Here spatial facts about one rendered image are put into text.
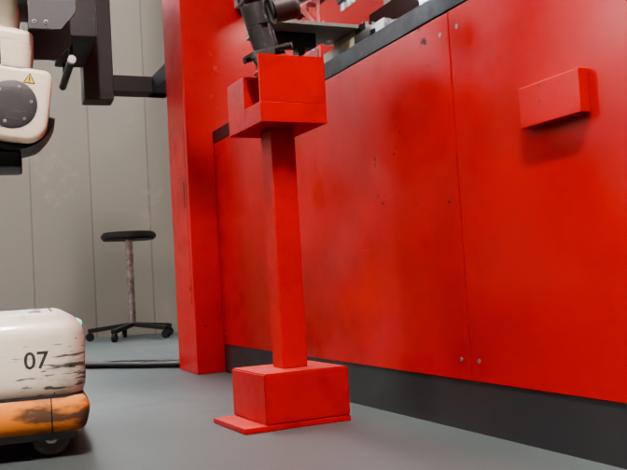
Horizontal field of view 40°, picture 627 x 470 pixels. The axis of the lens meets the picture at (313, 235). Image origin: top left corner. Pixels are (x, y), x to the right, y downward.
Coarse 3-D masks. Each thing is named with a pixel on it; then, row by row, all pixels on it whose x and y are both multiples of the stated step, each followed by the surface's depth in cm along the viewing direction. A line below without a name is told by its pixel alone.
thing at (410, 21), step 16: (432, 0) 175; (448, 0) 170; (464, 0) 165; (416, 16) 181; (432, 16) 175; (384, 32) 194; (400, 32) 187; (352, 48) 209; (368, 48) 201; (336, 64) 217; (352, 64) 209; (224, 128) 301
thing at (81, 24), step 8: (80, 0) 311; (88, 0) 312; (80, 8) 311; (88, 8) 312; (80, 16) 311; (88, 16) 312; (72, 24) 310; (80, 24) 311; (88, 24) 312; (72, 32) 310; (80, 32) 311; (88, 32) 312; (96, 32) 313; (72, 40) 315; (80, 40) 316; (88, 40) 316; (80, 48) 327; (88, 48) 327; (64, 56) 336; (80, 56) 337; (88, 56) 338; (56, 64) 347; (80, 64) 349
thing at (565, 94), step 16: (544, 80) 141; (560, 80) 137; (576, 80) 134; (528, 96) 145; (544, 96) 141; (560, 96) 138; (576, 96) 134; (528, 112) 145; (544, 112) 141; (560, 112) 138; (576, 112) 134; (528, 128) 146
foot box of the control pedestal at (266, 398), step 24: (240, 384) 194; (264, 384) 181; (288, 384) 183; (312, 384) 186; (336, 384) 188; (240, 408) 195; (264, 408) 181; (288, 408) 183; (312, 408) 185; (336, 408) 188; (240, 432) 181; (264, 432) 180
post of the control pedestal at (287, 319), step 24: (264, 144) 197; (288, 144) 195; (264, 168) 197; (288, 168) 195; (264, 192) 197; (288, 192) 194; (288, 216) 194; (288, 240) 193; (288, 264) 193; (288, 288) 192; (288, 312) 192; (288, 336) 192; (288, 360) 191
